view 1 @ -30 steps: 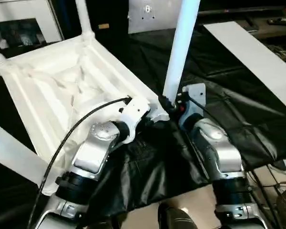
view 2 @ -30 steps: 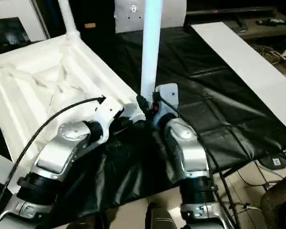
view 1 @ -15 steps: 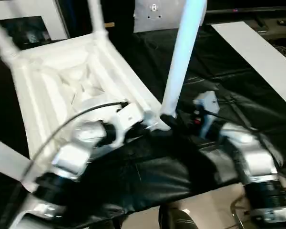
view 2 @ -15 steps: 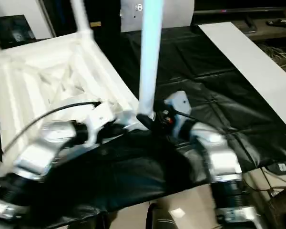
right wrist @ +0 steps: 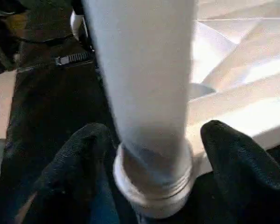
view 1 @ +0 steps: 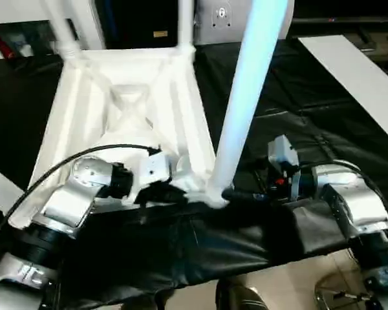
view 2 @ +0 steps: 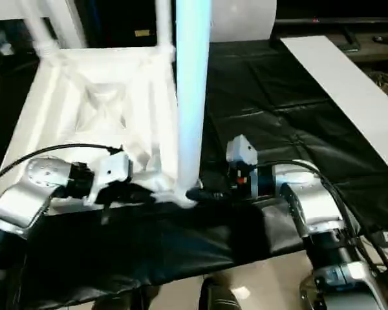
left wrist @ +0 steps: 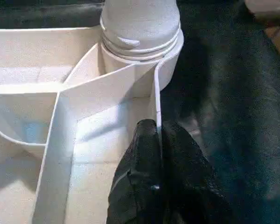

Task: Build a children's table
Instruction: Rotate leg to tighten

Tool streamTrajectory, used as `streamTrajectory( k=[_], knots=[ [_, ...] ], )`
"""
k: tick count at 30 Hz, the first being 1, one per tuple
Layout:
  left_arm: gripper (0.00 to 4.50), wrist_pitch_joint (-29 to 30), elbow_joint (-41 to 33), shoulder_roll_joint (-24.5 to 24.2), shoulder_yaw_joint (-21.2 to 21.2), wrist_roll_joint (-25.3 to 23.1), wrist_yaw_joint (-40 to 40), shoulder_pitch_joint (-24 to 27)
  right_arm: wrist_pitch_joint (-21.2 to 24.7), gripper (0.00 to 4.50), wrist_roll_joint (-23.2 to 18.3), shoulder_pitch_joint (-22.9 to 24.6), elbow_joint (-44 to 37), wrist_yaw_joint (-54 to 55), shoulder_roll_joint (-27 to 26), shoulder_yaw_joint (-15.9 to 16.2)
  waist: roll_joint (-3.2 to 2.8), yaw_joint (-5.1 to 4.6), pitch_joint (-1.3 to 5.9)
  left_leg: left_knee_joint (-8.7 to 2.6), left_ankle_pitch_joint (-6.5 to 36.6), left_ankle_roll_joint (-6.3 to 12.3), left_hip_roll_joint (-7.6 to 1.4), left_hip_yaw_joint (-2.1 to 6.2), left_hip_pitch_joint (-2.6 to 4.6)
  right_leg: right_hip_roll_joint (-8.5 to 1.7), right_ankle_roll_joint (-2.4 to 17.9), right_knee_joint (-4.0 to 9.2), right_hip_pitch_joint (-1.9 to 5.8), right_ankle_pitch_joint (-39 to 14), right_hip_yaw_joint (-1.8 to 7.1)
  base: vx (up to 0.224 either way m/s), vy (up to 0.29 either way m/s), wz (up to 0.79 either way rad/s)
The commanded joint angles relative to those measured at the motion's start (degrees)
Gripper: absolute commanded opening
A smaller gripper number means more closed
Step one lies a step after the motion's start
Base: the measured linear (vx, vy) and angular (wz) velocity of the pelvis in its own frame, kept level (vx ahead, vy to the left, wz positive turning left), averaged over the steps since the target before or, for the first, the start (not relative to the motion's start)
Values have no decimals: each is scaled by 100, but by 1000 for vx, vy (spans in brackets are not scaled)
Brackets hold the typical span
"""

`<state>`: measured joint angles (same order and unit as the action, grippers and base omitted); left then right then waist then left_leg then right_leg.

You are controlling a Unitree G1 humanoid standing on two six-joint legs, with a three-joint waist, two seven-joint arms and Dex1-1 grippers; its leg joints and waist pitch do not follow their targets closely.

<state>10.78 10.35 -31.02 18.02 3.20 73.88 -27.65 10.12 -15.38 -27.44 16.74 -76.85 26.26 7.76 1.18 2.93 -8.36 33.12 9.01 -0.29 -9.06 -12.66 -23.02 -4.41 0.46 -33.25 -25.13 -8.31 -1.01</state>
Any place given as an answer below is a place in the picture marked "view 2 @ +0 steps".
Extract white cabinet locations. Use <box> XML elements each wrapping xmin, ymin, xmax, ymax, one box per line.
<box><xmin>0</xmin><ymin>0</ymin><xmax>86</xmax><ymax>56</ymax></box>

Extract black box with yellow label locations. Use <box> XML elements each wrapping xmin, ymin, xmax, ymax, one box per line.
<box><xmin>76</xmin><ymin>0</ymin><xmax>160</xmax><ymax>48</ymax></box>

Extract black right robot foot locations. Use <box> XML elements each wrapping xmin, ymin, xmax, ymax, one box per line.
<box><xmin>198</xmin><ymin>276</ymin><xmax>244</xmax><ymax>310</ymax></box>

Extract white flat board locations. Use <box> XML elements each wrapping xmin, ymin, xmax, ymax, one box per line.
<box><xmin>281</xmin><ymin>35</ymin><xmax>388</xmax><ymax>183</ymax></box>

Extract white plastic table leg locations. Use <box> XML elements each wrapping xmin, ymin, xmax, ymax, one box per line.
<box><xmin>155</xmin><ymin>0</ymin><xmax>177</xmax><ymax>57</ymax></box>
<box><xmin>174</xmin><ymin>0</ymin><xmax>213</xmax><ymax>196</ymax></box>
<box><xmin>18</xmin><ymin>0</ymin><xmax>61</xmax><ymax>59</ymax></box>

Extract black robot foot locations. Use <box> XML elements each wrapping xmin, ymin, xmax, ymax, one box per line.
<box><xmin>198</xmin><ymin>276</ymin><xmax>244</xmax><ymax>310</ymax></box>
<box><xmin>92</xmin><ymin>287</ymin><xmax>147</xmax><ymax>310</ymax></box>

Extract black left robot foot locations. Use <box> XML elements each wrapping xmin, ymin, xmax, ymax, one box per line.
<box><xmin>92</xmin><ymin>287</ymin><xmax>147</xmax><ymax>310</ymax></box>

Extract white plastic table top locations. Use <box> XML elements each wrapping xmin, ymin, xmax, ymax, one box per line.
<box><xmin>0</xmin><ymin>45</ymin><xmax>202</xmax><ymax>210</ymax></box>

